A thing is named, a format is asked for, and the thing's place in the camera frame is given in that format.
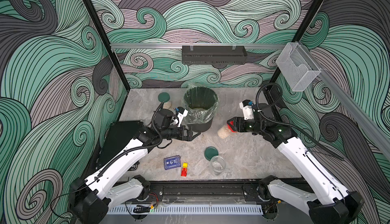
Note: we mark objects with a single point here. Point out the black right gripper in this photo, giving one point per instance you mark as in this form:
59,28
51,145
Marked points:
236,122

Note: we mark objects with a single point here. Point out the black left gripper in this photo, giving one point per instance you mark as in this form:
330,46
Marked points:
189,138

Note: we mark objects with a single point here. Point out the red-lidded oatmeal jar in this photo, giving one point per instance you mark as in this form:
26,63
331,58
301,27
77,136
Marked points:
224,132

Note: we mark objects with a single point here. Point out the green jar lid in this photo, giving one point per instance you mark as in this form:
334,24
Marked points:
210,152

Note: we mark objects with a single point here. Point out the black bin with green liner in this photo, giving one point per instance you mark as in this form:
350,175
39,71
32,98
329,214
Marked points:
201,103

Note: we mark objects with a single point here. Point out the glass oatmeal jar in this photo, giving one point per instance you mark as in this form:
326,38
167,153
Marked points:
218,165

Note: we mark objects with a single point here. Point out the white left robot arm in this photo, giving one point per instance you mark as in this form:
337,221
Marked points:
92,197

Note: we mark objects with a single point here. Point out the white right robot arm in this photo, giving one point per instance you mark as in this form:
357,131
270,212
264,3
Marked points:
330,202

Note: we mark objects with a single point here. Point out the oatmeal pile in bin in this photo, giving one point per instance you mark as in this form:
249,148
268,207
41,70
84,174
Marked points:
200,109

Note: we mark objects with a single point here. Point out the green-lidded oatmeal jar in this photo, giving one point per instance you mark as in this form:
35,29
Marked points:
164,98

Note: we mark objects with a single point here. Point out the blue card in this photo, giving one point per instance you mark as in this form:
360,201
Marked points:
172,162

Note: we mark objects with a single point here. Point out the red yellow toy block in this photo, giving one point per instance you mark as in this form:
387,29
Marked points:
184,169

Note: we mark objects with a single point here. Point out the black flat tray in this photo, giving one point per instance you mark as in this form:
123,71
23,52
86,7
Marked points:
117,137

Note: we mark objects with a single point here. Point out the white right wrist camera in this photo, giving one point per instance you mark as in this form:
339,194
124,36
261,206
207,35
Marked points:
247,109

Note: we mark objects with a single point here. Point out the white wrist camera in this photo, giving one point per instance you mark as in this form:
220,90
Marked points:
247,109
181,113

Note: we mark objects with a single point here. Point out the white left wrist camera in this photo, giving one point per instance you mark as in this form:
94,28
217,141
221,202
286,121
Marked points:
181,113

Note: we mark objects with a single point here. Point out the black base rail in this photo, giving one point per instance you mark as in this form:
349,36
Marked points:
232,189

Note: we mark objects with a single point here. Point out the black wall shelf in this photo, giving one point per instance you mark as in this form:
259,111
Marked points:
214,55

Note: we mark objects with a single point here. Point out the clear acrylic wall holder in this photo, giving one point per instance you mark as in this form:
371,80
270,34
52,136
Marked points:
298,66

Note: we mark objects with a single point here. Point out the white slotted cable duct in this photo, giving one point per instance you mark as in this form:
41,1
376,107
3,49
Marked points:
207,209

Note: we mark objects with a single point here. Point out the aluminium wall rail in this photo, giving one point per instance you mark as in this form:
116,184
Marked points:
250,46

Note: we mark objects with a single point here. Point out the black corner frame post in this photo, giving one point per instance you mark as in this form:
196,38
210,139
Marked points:
105,40

